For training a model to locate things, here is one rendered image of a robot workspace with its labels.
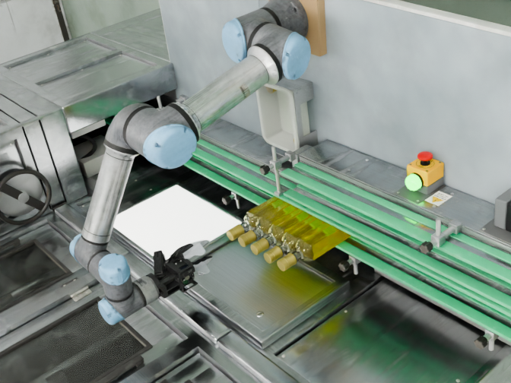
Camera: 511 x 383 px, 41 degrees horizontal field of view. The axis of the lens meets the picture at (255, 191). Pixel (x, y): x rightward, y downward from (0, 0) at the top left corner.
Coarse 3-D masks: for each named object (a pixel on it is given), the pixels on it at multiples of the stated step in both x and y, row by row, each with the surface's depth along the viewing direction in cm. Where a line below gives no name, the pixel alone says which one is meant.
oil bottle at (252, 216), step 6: (276, 198) 216; (264, 204) 214; (270, 204) 213; (276, 204) 213; (252, 210) 212; (258, 210) 211; (264, 210) 211; (270, 210) 211; (246, 216) 210; (252, 216) 209; (258, 216) 209; (252, 222) 208; (252, 228) 209
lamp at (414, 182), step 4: (408, 176) 182; (412, 176) 181; (416, 176) 181; (420, 176) 181; (408, 180) 182; (412, 180) 181; (416, 180) 180; (420, 180) 181; (408, 184) 182; (412, 184) 181; (416, 184) 181; (420, 184) 181; (408, 188) 183; (412, 188) 182; (416, 188) 181
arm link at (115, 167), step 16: (128, 112) 169; (112, 128) 173; (112, 144) 174; (112, 160) 176; (128, 160) 177; (112, 176) 177; (128, 176) 181; (96, 192) 180; (112, 192) 179; (96, 208) 180; (112, 208) 181; (96, 224) 181; (112, 224) 184; (80, 240) 185; (96, 240) 183; (80, 256) 184
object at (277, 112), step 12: (264, 96) 222; (276, 96) 225; (288, 96) 209; (264, 108) 224; (276, 108) 227; (288, 108) 224; (264, 120) 226; (276, 120) 229; (288, 120) 226; (264, 132) 228; (276, 132) 230; (288, 132) 229; (276, 144) 225; (288, 144) 223
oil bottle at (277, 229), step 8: (288, 216) 206; (296, 216) 205; (304, 216) 205; (272, 224) 204; (280, 224) 203; (288, 224) 202; (296, 224) 203; (272, 232) 201; (280, 232) 200; (280, 240) 201
